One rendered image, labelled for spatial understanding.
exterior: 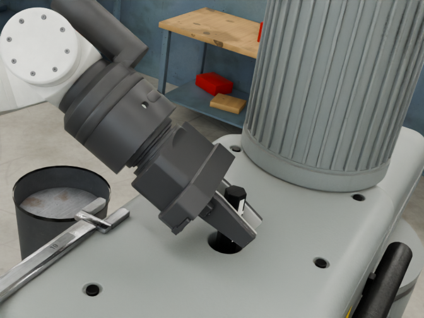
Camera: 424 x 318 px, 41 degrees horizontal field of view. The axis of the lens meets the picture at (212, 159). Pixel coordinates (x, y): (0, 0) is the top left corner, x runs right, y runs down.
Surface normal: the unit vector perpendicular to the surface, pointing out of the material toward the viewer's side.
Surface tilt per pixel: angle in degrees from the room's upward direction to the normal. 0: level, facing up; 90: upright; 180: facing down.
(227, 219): 90
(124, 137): 72
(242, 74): 90
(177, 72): 90
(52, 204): 0
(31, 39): 60
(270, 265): 0
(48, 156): 0
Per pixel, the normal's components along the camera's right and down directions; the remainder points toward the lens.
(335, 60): -0.27, 0.44
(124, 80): 0.51, -0.50
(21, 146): 0.14, -0.86
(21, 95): 0.10, 0.01
